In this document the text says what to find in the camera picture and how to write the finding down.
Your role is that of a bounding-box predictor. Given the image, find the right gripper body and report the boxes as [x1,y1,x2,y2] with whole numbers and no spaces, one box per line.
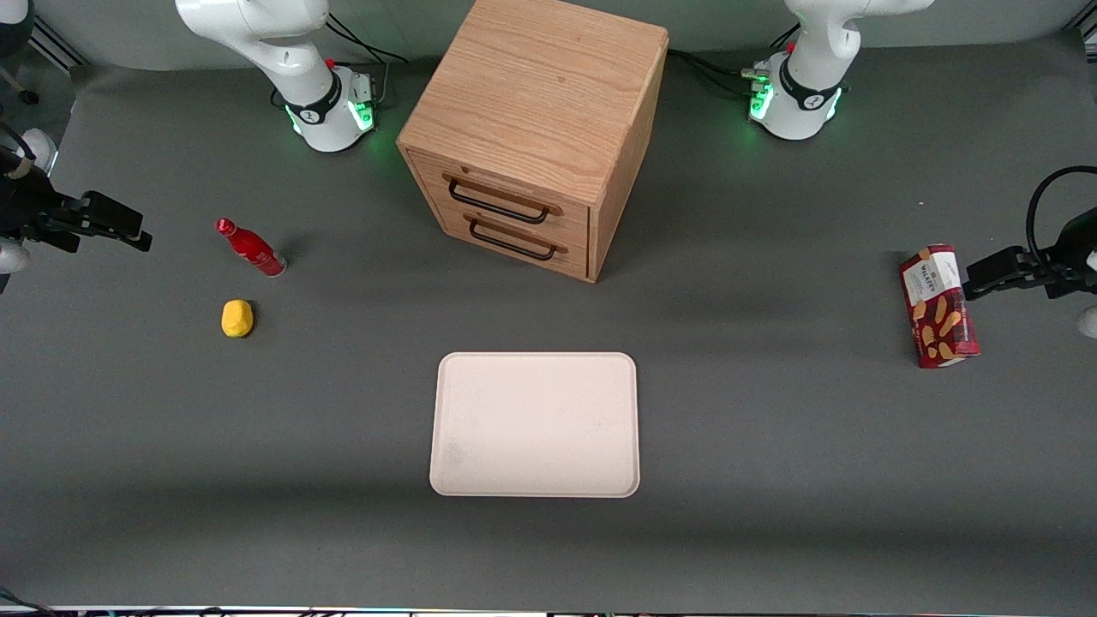
[0,154,87,254]

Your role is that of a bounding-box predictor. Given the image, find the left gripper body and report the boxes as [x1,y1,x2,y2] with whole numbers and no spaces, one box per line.
[1041,210,1097,299]

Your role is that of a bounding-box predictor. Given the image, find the red coke bottle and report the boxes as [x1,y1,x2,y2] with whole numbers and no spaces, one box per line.
[215,218,288,278]

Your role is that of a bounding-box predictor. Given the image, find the beige rectangular tray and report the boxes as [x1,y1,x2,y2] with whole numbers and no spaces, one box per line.
[429,352,641,499]

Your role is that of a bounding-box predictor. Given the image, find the red shortbread cookie box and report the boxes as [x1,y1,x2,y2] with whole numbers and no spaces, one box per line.
[899,244,981,369]

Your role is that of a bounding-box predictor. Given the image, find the black chair caster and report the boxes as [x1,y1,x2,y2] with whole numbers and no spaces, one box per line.
[0,64,40,105]

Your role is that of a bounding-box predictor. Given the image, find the wooden two-drawer cabinet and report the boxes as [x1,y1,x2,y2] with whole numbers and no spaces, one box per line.
[396,0,670,284]

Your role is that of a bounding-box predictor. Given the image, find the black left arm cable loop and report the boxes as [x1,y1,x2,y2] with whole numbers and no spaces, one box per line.
[1026,165,1097,267]

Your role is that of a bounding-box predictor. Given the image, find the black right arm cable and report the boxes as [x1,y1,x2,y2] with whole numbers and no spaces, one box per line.
[0,120,37,181]

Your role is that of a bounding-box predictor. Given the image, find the black right arm base cables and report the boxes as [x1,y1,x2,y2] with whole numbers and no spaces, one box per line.
[321,13,411,108]

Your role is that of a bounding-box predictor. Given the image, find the black arm base cables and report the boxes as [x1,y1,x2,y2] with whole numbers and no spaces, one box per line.
[321,13,411,108]
[667,24,802,97]

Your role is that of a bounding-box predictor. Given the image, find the black left arm base cables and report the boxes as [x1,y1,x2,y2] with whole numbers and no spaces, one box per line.
[667,24,802,97]

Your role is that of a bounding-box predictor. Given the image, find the black drawer handle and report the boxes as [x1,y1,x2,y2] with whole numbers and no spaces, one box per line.
[464,214,568,261]
[443,174,564,225]

